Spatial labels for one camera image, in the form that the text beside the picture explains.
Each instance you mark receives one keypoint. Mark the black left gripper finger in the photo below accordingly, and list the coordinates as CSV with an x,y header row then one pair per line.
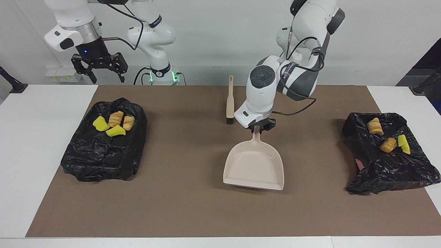
x,y
252,130
264,130

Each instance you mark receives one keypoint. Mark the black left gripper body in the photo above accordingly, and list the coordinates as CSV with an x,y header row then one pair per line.
x,y
265,124

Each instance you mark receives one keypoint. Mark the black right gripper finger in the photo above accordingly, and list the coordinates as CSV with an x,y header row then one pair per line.
x,y
121,65
81,67

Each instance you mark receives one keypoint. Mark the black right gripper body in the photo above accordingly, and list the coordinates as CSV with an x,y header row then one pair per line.
x,y
94,51

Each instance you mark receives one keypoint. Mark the beige plastic dustpan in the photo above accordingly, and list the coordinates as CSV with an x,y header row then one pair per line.
x,y
253,165

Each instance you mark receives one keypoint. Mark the beige hand brush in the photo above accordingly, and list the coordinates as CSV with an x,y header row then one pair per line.
x,y
229,103

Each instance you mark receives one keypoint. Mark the toy croissant pastry piece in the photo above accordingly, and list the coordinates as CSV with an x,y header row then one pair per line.
x,y
115,119
128,122

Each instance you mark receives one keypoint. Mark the yellow sponge piece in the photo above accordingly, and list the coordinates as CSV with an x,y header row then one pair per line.
x,y
116,131
100,124

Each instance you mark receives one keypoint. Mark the cream toast piece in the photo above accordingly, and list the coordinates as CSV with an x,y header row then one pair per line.
x,y
375,126

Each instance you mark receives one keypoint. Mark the brown bread roll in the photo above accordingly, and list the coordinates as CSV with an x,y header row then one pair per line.
x,y
388,145

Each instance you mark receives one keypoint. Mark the yellow and green sponge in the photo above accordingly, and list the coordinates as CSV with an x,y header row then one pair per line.
x,y
403,144

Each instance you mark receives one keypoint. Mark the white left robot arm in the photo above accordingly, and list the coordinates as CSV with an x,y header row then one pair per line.
x,y
293,69

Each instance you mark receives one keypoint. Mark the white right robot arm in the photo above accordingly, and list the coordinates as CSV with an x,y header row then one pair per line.
x,y
75,20

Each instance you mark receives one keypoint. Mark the black trash bag bin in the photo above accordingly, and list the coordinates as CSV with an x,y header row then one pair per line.
x,y
103,151
389,162

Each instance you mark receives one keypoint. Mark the pink bin under bag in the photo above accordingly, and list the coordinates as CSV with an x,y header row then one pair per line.
x,y
360,164

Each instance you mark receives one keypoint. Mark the black stand leg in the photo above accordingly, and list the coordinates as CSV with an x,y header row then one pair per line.
x,y
427,82
13,84

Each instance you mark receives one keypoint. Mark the brown paper table mat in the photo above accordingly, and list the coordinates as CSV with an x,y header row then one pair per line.
x,y
193,206

